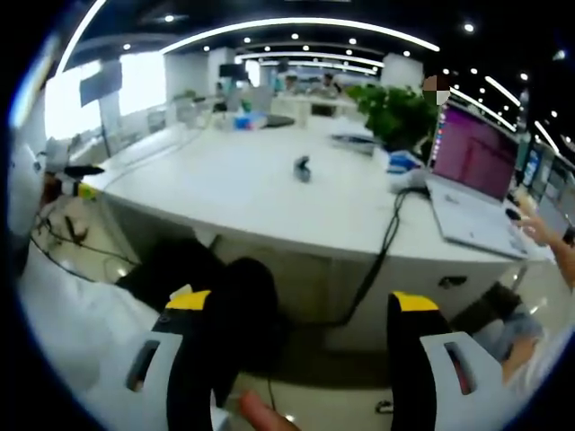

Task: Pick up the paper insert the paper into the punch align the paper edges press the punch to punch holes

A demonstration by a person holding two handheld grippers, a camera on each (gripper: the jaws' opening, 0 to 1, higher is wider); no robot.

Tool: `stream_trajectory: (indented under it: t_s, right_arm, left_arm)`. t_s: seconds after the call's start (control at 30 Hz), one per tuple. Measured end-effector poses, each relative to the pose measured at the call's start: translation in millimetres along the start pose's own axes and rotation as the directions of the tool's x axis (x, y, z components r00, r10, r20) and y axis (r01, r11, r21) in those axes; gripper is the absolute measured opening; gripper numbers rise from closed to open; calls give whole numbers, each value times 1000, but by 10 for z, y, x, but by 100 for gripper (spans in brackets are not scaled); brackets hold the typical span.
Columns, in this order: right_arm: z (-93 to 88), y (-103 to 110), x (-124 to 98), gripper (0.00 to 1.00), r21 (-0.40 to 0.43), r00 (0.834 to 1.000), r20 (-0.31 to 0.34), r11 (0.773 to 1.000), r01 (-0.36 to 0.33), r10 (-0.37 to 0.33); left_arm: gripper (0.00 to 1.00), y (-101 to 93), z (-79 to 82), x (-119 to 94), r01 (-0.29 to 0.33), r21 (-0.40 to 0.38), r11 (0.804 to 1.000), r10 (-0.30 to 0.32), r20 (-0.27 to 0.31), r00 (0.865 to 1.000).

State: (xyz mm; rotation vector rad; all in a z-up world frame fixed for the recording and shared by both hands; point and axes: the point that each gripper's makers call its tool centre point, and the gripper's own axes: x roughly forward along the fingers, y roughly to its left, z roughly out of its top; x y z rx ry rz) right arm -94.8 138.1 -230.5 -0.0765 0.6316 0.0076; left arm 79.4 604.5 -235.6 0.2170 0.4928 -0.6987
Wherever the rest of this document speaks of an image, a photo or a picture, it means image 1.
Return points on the stack of documents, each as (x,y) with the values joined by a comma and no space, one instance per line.
(352,143)

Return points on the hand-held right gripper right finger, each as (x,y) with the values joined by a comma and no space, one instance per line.
(418,372)

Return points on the person's right hand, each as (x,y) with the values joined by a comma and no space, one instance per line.
(262,413)

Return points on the dark mouse pad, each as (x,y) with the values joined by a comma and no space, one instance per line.
(279,121)

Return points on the blue plastic box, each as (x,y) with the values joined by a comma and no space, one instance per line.
(249,122)

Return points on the green potted plant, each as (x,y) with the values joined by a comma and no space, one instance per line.
(395,116)

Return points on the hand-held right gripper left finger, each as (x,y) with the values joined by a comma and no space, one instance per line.
(188,359)

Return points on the person's black trousers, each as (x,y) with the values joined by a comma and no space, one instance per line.
(188,269)

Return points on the light blue stapler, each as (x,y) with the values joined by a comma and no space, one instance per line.
(303,169)

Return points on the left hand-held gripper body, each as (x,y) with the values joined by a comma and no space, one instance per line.
(57,157)

